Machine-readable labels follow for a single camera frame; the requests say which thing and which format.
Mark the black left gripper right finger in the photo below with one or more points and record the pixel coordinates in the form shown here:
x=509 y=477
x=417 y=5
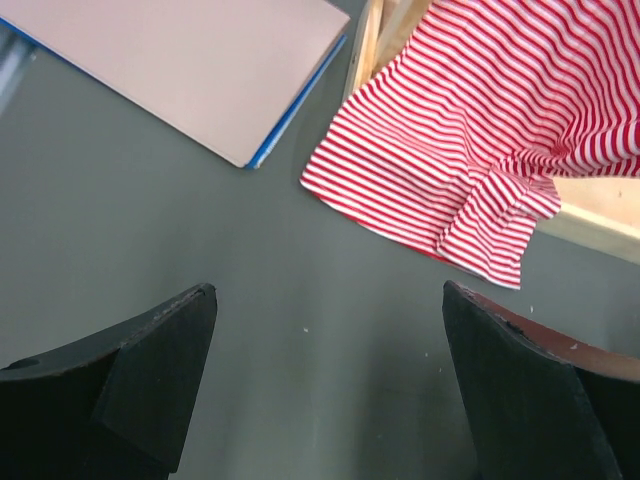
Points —
x=540 y=404

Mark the red white striped tank top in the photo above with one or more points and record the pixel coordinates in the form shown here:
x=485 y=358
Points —
x=452 y=149

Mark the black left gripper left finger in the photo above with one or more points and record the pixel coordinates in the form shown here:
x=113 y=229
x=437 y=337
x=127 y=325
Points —
x=116 y=404

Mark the wooden clothes rack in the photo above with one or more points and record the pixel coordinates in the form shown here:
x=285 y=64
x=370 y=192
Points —
x=598 y=213

